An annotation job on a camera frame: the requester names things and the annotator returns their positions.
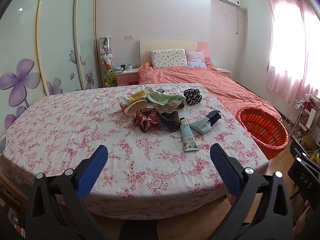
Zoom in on floral pillow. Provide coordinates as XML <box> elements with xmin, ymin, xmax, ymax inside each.
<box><xmin>150</xmin><ymin>49</ymin><xmax>188</xmax><ymax>69</ymax></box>

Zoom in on dark mesh cloth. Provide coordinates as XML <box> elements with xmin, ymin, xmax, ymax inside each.
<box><xmin>159</xmin><ymin>110</ymin><xmax>181</xmax><ymax>132</ymax></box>

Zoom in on pink curtain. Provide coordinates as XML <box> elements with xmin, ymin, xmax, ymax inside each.
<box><xmin>265</xmin><ymin>0</ymin><xmax>320</xmax><ymax>104</ymax></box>

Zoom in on navy blue box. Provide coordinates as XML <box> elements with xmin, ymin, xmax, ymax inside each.
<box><xmin>205</xmin><ymin>110</ymin><xmax>222</xmax><ymax>125</ymax></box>

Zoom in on air conditioner pipe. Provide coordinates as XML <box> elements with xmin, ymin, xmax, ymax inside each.
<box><xmin>236</xmin><ymin>7</ymin><xmax>248</xmax><ymax>34</ymax></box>

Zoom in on beige and pink headboard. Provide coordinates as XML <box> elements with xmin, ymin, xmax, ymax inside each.
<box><xmin>139</xmin><ymin>39</ymin><xmax>210</xmax><ymax>65</ymax></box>

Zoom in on red and white paper cup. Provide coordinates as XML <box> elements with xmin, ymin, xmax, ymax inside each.
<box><xmin>124</xmin><ymin>99</ymin><xmax>148</xmax><ymax>117</ymax></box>

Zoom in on pink duvet bed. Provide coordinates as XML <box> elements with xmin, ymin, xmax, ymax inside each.
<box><xmin>138</xmin><ymin>64</ymin><xmax>283</xmax><ymax>123</ymax></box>

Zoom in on grey and navy sock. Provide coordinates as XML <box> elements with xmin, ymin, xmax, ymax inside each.
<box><xmin>189</xmin><ymin>117</ymin><xmax>215</xmax><ymax>134</ymax></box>

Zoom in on white wire rack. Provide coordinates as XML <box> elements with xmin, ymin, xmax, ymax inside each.
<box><xmin>285</xmin><ymin>99</ymin><xmax>304</xmax><ymax>140</ymax></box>

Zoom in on hand cream tube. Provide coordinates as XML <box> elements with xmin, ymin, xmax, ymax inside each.
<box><xmin>179</xmin><ymin>118</ymin><xmax>200</xmax><ymax>152</ymax></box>

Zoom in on pink nightstand with mugs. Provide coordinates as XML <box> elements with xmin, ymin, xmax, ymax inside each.
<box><xmin>115</xmin><ymin>69</ymin><xmax>140</xmax><ymax>87</ymax></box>

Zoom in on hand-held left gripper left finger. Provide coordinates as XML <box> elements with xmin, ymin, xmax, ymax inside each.
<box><xmin>26</xmin><ymin>144</ymin><xmax>108</xmax><ymax>240</ymax></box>

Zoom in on orange laundry basket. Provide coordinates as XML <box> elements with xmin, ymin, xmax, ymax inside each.
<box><xmin>236</xmin><ymin>107</ymin><xmax>289</xmax><ymax>160</ymax></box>

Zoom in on green cloth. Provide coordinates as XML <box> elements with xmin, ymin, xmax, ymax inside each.
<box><xmin>147</xmin><ymin>91</ymin><xmax>185</xmax><ymax>112</ymax></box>

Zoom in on yellow food packet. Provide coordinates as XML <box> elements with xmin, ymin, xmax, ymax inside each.
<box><xmin>120</xmin><ymin>90</ymin><xmax>150</xmax><ymax>105</ymax></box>

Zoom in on wardrobe with flower doors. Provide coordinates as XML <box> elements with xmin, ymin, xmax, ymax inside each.
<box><xmin>0</xmin><ymin>0</ymin><xmax>103</xmax><ymax>130</ymax></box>

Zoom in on striped pink pillow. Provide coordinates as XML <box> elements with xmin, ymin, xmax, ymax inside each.
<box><xmin>186</xmin><ymin>50</ymin><xmax>208</xmax><ymax>69</ymax></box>

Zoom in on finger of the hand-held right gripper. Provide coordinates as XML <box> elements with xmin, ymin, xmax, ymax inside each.
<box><xmin>290</xmin><ymin>139</ymin><xmax>313</xmax><ymax>160</ymax></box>

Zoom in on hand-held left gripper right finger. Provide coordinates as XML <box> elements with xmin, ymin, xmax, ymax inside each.
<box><xmin>210</xmin><ymin>143</ymin><xmax>294</xmax><ymax>240</ymax></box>

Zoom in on clear tube of plush toys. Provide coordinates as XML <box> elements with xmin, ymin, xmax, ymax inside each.
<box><xmin>99</xmin><ymin>37</ymin><xmax>118</xmax><ymax>88</ymax></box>

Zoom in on plaid scrunchie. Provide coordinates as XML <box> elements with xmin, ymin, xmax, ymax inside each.
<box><xmin>132</xmin><ymin>108</ymin><xmax>160</xmax><ymax>133</ymax></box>

